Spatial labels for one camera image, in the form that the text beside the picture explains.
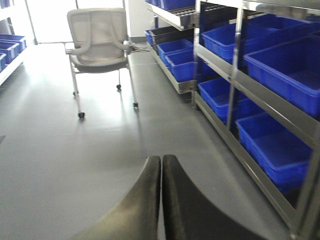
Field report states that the steel rack with bins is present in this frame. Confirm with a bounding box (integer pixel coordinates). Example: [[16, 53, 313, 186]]
[[146, 0, 320, 240]]

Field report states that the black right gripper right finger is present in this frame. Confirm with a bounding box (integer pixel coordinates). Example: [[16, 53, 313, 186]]
[[162, 154, 262, 240]]

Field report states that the gray mesh office chair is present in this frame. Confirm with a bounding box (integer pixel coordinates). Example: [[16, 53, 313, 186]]
[[65, 7, 135, 119]]

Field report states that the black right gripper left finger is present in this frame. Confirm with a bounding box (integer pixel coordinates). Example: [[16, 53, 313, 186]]
[[72, 156, 161, 240]]

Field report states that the blue bin lower front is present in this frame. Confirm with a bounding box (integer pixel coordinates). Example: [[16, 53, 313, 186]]
[[235, 113, 312, 194]]

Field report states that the blue bin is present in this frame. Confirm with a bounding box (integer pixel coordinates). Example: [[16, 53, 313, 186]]
[[235, 113, 312, 194], [244, 35, 320, 120]]

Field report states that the blue bin upper front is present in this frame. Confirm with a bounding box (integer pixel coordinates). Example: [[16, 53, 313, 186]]
[[244, 35, 320, 120]]

